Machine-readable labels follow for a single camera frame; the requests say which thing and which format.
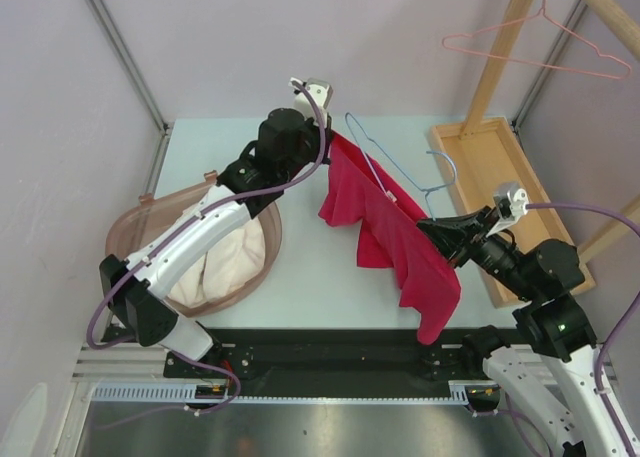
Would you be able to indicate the white cable duct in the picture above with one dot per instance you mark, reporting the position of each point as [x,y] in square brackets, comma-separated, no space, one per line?
[208,394]

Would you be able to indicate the blue wire hanger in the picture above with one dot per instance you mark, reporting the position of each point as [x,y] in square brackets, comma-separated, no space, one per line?
[351,121]

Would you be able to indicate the pink wire hanger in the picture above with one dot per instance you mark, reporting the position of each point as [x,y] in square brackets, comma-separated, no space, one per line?
[524,36]

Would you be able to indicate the brown translucent plastic basket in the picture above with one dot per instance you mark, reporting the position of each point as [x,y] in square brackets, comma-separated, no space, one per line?
[141,225]

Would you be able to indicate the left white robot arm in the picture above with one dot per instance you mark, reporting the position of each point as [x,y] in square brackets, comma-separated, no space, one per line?
[288,147]

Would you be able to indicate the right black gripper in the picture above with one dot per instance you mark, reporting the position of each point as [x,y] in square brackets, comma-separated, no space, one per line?
[454,232]

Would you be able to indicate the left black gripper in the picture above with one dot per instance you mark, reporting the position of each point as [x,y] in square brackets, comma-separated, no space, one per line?
[314,128]

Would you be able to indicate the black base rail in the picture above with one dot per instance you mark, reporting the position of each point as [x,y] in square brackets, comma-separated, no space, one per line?
[371,360]

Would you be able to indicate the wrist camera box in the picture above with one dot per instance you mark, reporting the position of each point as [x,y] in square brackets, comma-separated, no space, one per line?
[320,92]
[511,201]

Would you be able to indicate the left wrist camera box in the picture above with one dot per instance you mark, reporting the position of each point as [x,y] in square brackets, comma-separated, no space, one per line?
[320,92]

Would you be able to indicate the white t shirt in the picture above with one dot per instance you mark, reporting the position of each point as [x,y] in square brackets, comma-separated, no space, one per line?
[225,268]

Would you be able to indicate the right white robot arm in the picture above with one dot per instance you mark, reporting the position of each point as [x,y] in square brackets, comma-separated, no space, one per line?
[588,420]

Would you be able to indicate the red t shirt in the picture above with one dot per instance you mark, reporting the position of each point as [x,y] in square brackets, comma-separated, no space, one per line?
[361,191]

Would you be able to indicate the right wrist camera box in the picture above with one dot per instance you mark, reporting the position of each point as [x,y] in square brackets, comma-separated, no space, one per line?
[511,201]

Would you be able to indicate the wooden clothes rack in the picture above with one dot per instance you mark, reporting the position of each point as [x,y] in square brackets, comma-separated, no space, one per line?
[486,151]

